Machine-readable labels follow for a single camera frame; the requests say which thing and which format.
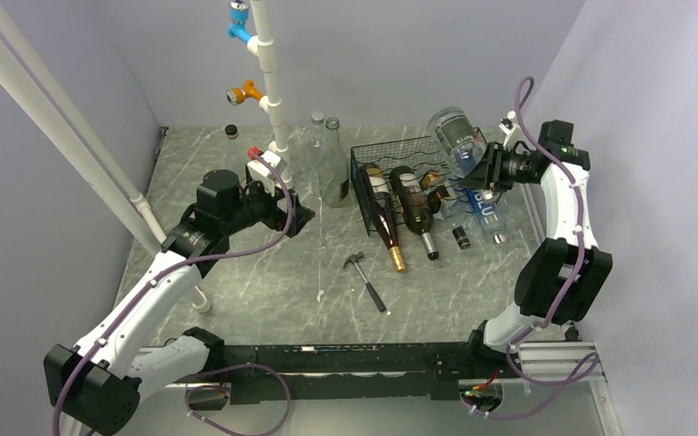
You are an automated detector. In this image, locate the black wire wine rack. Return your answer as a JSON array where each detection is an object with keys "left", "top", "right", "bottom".
[{"left": 350, "top": 134, "right": 510, "bottom": 237}]

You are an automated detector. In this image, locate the red wine bottle gold cap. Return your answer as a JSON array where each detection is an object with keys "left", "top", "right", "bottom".
[{"left": 359, "top": 163, "right": 406, "bottom": 273}]

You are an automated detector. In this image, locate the clear frosted wine bottle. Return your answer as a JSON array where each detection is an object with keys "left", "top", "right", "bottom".
[{"left": 317, "top": 117, "right": 350, "bottom": 208}]

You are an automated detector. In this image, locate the white pvc pipe frame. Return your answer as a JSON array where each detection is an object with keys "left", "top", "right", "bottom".
[{"left": 0, "top": 0, "right": 294, "bottom": 314}]

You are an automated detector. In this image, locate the round clear glass bottle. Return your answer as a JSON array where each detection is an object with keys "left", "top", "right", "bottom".
[{"left": 302, "top": 111, "right": 325, "bottom": 185}]

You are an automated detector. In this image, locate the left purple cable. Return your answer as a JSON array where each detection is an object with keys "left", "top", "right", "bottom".
[{"left": 50, "top": 153, "right": 296, "bottom": 436}]

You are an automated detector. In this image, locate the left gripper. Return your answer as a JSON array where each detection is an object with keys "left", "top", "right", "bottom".
[{"left": 222, "top": 174, "right": 314, "bottom": 237}]

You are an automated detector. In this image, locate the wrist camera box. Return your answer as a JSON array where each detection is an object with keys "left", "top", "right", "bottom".
[
  {"left": 246, "top": 147, "right": 288, "bottom": 196},
  {"left": 499, "top": 111, "right": 524, "bottom": 149}
]

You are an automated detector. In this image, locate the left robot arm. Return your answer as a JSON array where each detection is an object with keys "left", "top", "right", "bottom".
[{"left": 44, "top": 170, "right": 315, "bottom": 435}]

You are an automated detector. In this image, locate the blue pipe nozzle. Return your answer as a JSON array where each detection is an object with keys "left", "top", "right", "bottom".
[{"left": 226, "top": 0, "right": 251, "bottom": 44}]

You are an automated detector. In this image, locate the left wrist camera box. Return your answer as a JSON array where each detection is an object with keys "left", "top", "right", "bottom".
[{"left": 246, "top": 147, "right": 288, "bottom": 196}]

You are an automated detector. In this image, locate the clear bottle white label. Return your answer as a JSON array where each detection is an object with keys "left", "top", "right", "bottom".
[{"left": 224, "top": 124, "right": 239, "bottom": 140}]

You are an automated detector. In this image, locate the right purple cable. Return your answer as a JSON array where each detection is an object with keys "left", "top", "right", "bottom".
[{"left": 458, "top": 76, "right": 602, "bottom": 421}]

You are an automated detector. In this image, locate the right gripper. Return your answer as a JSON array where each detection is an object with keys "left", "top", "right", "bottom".
[{"left": 457, "top": 142, "right": 536, "bottom": 193}]

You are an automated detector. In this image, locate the green wine bottle silver cap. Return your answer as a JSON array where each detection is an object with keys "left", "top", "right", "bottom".
[{"left": 389, "top": 165, "right": 440, "bottom": 261}]

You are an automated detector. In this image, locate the small grey hammer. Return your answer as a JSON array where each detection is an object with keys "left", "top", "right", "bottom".
[{"left": 343, "top": 252, "right": 387, "bottom": 312}]

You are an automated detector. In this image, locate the purple cable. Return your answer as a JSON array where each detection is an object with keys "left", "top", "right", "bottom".
[
  {"left": 458, "top": 76, "right": 602, "bottom": 421},
  {"left": 50, "top": 153, "right": 296, "bottom": 436}
]

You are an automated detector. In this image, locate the orange pipe nozzle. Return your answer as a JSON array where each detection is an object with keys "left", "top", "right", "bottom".
[{"left": 226, "top": 79, "right": 264, "bottom": 106}]

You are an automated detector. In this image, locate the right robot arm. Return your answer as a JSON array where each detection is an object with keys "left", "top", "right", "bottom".
[{"left": 459, "top": 120, "right": 613, "bottom": 377}]

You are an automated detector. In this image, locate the clear bottle dark label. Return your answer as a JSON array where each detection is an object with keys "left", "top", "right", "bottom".
[{"left": 428, "top": 106, "right": 501, "bottom": 203}]

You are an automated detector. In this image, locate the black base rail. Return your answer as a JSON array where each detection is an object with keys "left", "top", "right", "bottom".
[{"left": 183, "top": 338, "right": 518, "bottom": 405}]

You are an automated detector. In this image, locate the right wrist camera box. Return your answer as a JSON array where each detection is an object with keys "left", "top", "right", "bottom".
[{"left": 499, "top": 111, "right": 524, "bottom": 149}]

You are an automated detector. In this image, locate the blue label clear bottle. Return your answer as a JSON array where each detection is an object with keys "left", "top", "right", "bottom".
[{"left": 462, "top": 189, "right": 507, "bottom": 245}]

